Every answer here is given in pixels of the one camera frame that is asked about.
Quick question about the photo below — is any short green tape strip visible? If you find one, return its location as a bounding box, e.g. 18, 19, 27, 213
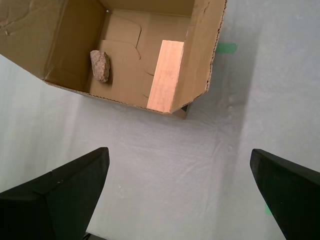
215, 42, 239, 55

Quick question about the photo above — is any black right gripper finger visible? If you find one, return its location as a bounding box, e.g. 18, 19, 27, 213
248, 148, 320, 240
0, 146, 110, 240

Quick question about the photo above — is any white table cloth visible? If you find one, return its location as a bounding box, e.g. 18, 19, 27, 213
0, 0, 320, 240

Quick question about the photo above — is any brown cardboard box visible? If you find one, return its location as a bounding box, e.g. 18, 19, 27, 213
0, 0, 229, 120

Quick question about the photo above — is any light wooden block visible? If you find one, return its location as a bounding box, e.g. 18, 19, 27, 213
146, 39, 185, 114

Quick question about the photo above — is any speckled pinkish granite rock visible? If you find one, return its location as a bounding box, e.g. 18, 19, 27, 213
89, 49, 112, 84

